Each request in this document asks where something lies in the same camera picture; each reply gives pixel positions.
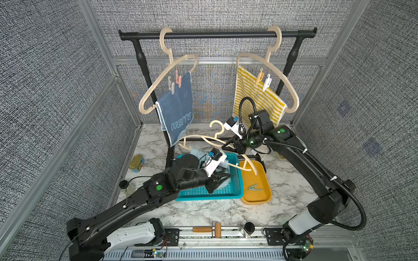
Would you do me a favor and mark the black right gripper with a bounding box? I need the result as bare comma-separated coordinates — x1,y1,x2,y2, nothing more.
221,133,266,157

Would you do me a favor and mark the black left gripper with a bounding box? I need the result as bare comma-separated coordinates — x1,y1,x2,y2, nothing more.
177,161,232,194

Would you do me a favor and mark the light blue terry towel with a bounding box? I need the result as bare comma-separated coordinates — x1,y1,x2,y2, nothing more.
190,149,229,172

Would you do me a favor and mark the mint green clothespin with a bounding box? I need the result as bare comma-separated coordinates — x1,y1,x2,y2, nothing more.
247,184,263,191

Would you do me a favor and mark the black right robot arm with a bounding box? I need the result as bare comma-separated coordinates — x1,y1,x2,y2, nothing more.
224,110,366,234

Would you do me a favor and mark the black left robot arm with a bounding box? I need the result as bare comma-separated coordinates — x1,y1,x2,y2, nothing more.
66,154,231,261

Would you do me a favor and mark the teal plastic basket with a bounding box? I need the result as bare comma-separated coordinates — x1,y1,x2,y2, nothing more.
177,153,244,201

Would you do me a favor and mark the yellow plastic tray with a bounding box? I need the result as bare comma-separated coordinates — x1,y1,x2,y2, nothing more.
241,161,272,205

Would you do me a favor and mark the yellow striped towel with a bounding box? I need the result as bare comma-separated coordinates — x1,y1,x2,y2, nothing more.
233,66,287,127

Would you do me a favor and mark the small black lidded jar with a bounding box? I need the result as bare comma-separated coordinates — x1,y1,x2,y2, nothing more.
240,222,255,238

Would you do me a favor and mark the dark blue hello towel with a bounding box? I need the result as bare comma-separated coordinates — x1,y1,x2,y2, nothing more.
156,72,194,147

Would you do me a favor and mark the salmon clothespin on blue towel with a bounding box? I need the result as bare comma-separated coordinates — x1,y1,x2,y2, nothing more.
175,70,182,88

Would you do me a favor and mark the white clothespin on blue towel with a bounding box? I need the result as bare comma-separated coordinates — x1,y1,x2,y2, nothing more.
168,76,175,95

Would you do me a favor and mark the green tin can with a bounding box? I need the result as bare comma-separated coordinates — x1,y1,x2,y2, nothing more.
128,154,145,173

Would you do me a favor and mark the black round lid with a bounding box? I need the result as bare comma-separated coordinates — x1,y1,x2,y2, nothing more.
119,180,130,190

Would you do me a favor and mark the black clothes rack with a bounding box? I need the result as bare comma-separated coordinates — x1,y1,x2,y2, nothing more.
118,27,318,170

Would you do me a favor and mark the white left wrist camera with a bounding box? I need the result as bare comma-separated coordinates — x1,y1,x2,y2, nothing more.
202,148,227,178

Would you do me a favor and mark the wooden handle roller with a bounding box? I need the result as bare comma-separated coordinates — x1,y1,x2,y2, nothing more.
192,221,222,238

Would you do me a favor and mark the white right arm base mount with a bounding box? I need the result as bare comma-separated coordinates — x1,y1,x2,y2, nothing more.
282,208,322,241

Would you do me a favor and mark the black corrugated cable conduit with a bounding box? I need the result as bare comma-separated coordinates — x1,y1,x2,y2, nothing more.
238,96,367,232

